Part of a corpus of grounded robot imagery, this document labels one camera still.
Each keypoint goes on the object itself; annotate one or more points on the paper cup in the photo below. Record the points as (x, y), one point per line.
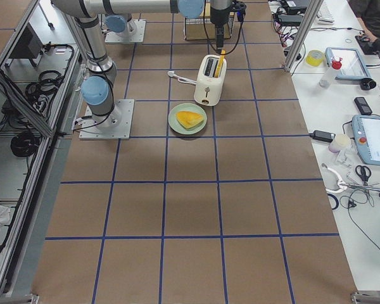
(339, 143)

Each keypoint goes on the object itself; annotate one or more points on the black scissors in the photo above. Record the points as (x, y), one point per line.
(364, 173)

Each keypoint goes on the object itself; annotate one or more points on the wire basket with checked liner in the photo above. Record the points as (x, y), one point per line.
(194, 28)

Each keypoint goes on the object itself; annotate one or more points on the bread slice in toaster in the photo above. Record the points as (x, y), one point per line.
(219, 64)

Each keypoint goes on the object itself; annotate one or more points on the near teach pendant tablet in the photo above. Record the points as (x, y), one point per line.
(366, 131)

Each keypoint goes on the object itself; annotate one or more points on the white two-slot toaster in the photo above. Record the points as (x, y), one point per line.
(208, 88)

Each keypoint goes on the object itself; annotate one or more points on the toast piece on plate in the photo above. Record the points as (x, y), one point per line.
(189, 119)

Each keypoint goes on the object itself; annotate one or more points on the black phone handset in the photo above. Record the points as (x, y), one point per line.
(363, 106)

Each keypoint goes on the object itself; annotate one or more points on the yellow tape roll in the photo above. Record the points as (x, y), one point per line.
(314, 58)

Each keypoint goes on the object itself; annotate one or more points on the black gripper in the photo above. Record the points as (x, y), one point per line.
(219, 18)

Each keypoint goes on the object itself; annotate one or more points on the clear bottle with red cap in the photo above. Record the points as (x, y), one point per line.
(330, 76)

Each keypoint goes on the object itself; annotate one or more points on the teach pendant tablet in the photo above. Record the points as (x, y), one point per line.
(353, 66)
(366, 131)

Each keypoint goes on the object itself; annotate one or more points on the light green plate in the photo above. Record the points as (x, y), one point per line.
(175, 125)

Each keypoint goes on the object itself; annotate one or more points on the far teach pendant tablet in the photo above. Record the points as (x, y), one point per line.
(353, 66)

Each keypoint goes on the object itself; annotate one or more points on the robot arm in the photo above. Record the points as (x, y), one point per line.
(97, 90)
(122, 25)

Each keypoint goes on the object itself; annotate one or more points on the aluminium frame post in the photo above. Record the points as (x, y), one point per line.
(308, 19)

